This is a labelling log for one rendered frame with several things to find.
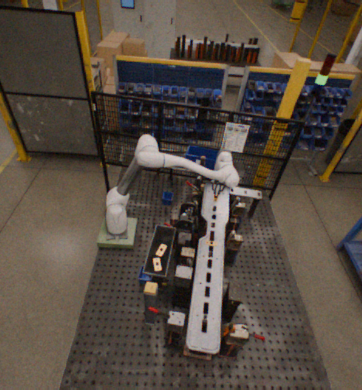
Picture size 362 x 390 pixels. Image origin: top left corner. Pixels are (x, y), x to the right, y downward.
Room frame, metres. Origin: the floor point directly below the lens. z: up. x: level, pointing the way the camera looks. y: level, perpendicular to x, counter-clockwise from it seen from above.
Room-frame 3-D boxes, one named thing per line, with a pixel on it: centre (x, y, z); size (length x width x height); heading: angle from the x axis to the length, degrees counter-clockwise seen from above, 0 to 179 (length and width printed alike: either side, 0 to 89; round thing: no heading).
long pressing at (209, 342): (1.13, -0.27, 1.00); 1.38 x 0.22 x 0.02; 175
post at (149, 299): (0.69, 0.11, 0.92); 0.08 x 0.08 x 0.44; 85
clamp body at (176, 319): (0.58, -0.05, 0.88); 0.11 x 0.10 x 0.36; 85
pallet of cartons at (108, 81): (4.61, 1.49, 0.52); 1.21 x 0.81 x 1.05; 7
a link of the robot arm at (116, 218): (1.37, 0.49, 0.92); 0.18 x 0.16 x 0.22; 15
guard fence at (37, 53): (3.13, 1.81, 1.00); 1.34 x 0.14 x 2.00; 93
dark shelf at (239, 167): (2.07, -0.15, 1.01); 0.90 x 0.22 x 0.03; 85
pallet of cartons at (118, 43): (6.01, 1.48, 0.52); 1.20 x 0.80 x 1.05; 0
